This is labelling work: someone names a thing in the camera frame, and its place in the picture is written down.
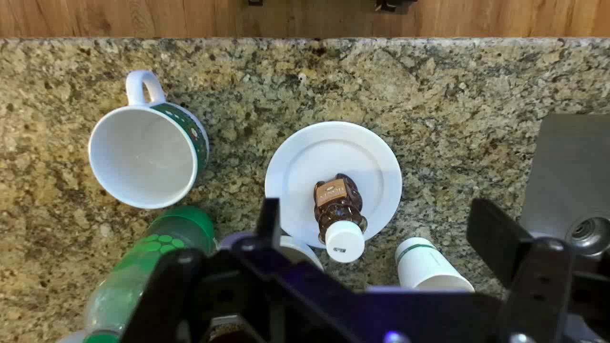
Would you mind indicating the white mug green band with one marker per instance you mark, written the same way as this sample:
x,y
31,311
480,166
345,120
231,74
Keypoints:
x,y
143,158

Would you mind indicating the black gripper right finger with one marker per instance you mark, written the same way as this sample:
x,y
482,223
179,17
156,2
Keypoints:
x,y
496,234

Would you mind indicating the white round plate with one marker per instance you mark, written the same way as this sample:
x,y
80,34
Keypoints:
x,y
355,158

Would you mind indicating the green plastic bottle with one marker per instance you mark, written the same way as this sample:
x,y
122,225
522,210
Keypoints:
x,y
158,244

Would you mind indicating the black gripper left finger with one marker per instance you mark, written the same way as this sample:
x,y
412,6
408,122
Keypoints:
x,y
269,221

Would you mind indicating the white paper cup green stripe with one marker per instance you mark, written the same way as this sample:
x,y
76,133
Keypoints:
x,y
425,267

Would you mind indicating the steel kitchen sink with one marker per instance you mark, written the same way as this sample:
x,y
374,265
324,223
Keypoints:
x,y
568,172

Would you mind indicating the honey bottle white cap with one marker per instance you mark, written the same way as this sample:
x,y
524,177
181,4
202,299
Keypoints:
x,y
339,202

